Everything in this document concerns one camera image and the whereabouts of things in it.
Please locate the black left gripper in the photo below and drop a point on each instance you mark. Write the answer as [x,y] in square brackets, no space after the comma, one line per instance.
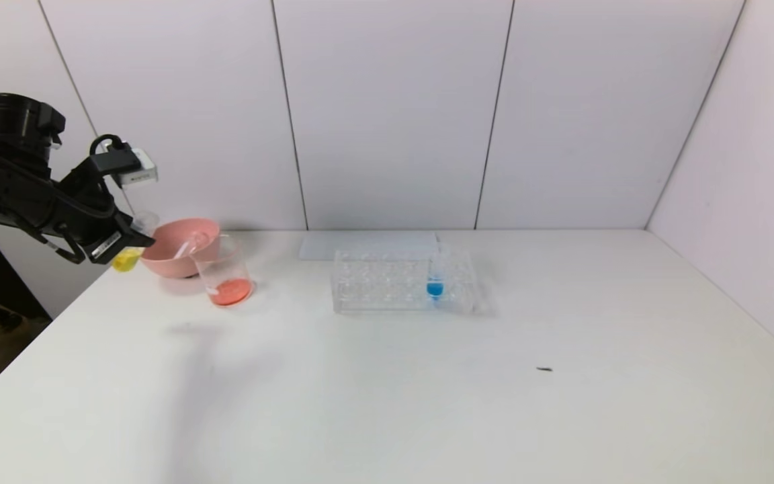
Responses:
[107,247]

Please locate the test tube with yellow pigment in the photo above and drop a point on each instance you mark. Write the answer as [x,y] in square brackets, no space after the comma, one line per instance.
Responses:
[126,261]

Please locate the test tube with red pigment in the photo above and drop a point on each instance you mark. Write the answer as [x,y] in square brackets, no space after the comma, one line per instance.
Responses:
[189,245]

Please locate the orange and black left arm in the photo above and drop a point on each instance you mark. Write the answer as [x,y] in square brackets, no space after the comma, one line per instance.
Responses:
[4,175]

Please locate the clear glass beaker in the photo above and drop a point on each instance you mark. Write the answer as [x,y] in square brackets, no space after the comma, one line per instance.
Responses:
[229,290]

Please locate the clear acrylic test tube rack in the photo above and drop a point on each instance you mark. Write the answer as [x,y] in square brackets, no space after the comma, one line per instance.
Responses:
[387,296]

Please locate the test tube with blue pigment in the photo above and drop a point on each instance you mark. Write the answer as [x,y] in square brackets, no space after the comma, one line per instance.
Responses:
[435,289]

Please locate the pink plastic bowl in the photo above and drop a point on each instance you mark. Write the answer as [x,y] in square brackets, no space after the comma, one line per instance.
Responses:
[172,259]

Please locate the white paper sheet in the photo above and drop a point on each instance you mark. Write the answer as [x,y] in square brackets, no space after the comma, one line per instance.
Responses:
[333,245]

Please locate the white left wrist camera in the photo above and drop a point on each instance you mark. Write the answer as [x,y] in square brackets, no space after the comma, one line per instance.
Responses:
[135,168]

